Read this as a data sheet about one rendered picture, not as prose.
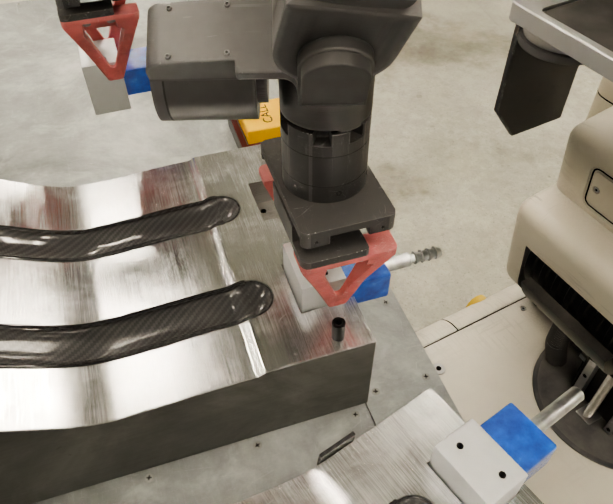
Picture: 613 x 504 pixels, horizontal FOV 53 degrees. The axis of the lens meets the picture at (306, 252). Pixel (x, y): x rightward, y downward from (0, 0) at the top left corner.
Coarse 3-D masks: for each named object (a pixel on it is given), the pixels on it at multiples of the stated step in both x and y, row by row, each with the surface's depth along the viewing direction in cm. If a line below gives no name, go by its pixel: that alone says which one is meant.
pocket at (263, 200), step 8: (248, 184) 58; (256, 184) 59; (256, 192) 59; (264, 192) 60; (256, 200) 60; (264, 200) 60; (272, 200) 61; (264, 208) 60; (272, 208) 60; (264, 216) 59; (272, 216) 59
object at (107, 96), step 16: (80, 48) 62; (112, 48) 61; (144, 48) 64; (112, 64) 60; (128, 64) 62; (144, 64) 62; (96, 80) 60; (112, 80) 61; (128, 80) 62; (144, 80) 62; (96, 96) 61; (112, 96) 62; (128, 96) 63; (96, 112) 63
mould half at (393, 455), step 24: (408, 408) 46; (432, 408) 46; (384, 432) 45; (408, 432) 45; (432, 432) 45; (336, 456) 44; (360, 456) 44; (384, 456) 44; (408, 456) 44; (312, 480) 42; (336, 480) 42; (360, 480) 42; (384, 480) 42; (408, 480) 42; (432, 480) 42
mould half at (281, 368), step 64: (0, 192) 55; (64, 192) 58; (128, 192) 58; (192, 192) 58; (128, 256) 53; (192, 256) 52; (256, 256) 52; (0, 320) 45; (64, 320) 48; (256, 320) 47; (320, 320) 47; (0, 384) 42; (64, 384) 44; (128, 384) 44; (192, 384) 44; (256, 384) 45; (320, 384) 48; (0, 448) 41; (64, 448) 43; (128, 448) 46; (192, 448) 49
